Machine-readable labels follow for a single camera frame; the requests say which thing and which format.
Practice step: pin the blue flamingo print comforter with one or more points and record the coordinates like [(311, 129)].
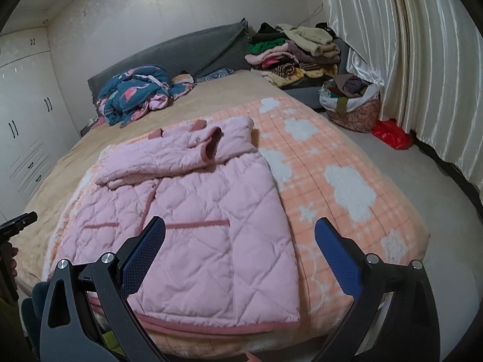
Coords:
[(132, 90)]

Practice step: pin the person's green garment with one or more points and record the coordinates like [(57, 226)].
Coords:
[(109, 341)]

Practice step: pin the person's dark trouser leg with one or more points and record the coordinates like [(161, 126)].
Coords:
[(36, 305)]

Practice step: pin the orange plaid cloud blanket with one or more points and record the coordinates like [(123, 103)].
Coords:
[(339, 196)]

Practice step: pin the dark patterned pillow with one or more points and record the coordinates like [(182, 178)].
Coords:
[(215, 74)]

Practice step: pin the pile of folded clothes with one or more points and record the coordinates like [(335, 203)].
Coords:
[(298, 52)]

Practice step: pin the person's left hand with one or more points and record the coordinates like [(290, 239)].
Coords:
[(13, 282)]

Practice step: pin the white wardrobe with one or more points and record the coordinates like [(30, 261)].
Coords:
[(26, 120)]

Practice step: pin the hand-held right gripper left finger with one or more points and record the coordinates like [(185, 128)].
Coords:
[(145, 252)]

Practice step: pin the grey padded headboard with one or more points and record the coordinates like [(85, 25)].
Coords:
[(181, 51)]

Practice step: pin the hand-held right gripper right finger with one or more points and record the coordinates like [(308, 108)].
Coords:
[(337, 256)]

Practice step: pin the shiny cream curtain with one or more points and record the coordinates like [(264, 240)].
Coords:
[(407, 52)]

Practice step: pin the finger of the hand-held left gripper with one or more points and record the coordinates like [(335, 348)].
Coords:
[(20, 221)]

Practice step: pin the bed with beige sheet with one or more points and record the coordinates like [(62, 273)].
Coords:
[(226, 94)]

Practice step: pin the floral bag of clothes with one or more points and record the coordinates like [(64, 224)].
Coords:
[(354, 105)]

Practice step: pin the red plastic bag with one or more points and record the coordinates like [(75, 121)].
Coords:
[(392, 134)]

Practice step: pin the pink quilted jacket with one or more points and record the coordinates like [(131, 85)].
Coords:
[(203, 215)]

